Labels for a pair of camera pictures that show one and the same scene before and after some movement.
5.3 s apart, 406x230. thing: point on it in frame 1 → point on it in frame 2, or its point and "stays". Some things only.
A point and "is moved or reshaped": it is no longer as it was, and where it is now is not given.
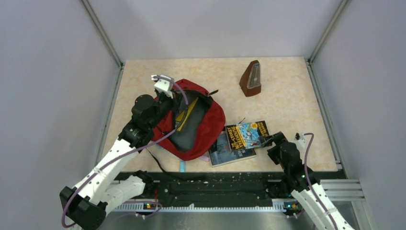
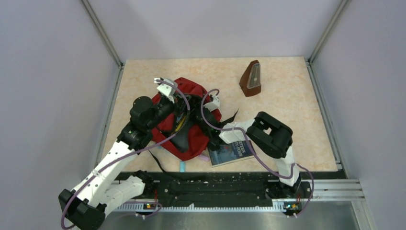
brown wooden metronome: x=250 y=82 stays
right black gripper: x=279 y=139 → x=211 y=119
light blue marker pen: x=182 y=166 stays
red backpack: x=190 y=122 is moved or reshaped
